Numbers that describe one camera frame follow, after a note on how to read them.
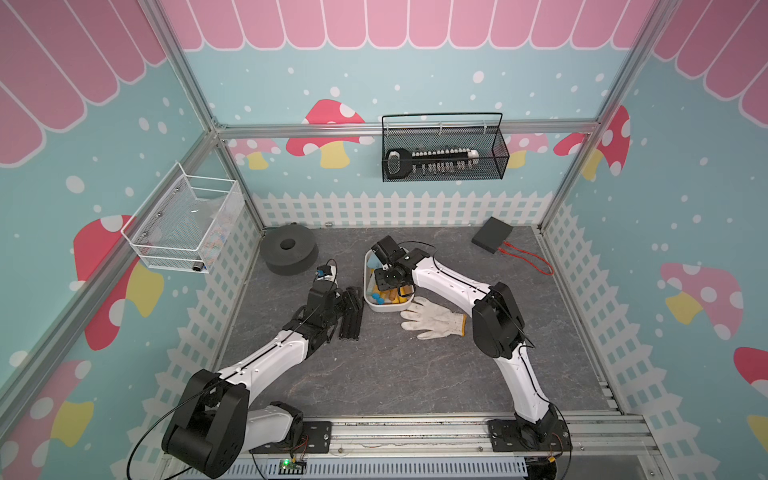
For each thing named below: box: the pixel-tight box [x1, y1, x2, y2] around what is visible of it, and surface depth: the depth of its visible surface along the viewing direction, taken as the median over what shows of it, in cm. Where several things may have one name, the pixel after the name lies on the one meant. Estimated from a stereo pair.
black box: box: [471, 216, 514, 254], surface depth 122 cm
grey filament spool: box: [260, 224, 319, 276], surface depth 108 cm
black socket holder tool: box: [386, 148, 479, 180], surface depth 91 cm
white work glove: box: [400, 296, 467, 340], surface depth 96 cm
